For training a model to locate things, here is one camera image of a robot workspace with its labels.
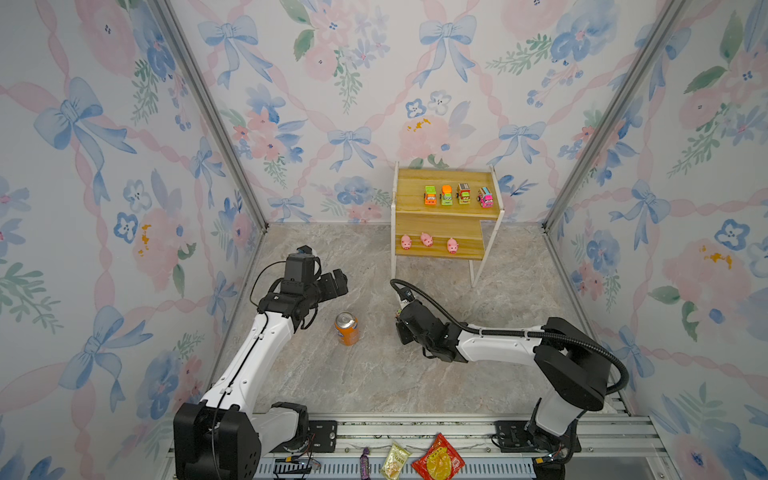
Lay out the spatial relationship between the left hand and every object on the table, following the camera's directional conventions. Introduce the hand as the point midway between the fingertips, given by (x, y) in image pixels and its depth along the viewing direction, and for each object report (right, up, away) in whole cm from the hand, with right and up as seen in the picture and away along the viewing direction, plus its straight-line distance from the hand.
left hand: (333, 278), depth 82 cm
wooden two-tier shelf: (+30, +17, -4) cm, 35 cm away
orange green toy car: (+26, +22, -4) cm, 34 cm away
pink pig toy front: (+21, +10, +9) cm, 25 cm away
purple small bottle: (+10, -43, -12) cm, 45 cm away
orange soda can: (+4, -13, 0) cm, 13 cm away
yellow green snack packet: (+17, -42, -13) cm, 47 cm away
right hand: (+18, -12, +7) cm, 23 cm away
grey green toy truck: (+35, +23, -3) cm, 42 cm away
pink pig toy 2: (+34, +9, +8) cm, 37 cm away
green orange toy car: (+31, +22, -4) cm, 38 cm away
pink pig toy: (+27, +11, +10) cm, 31 cm away
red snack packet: (+27, -42, -12) cm, 52 cm away
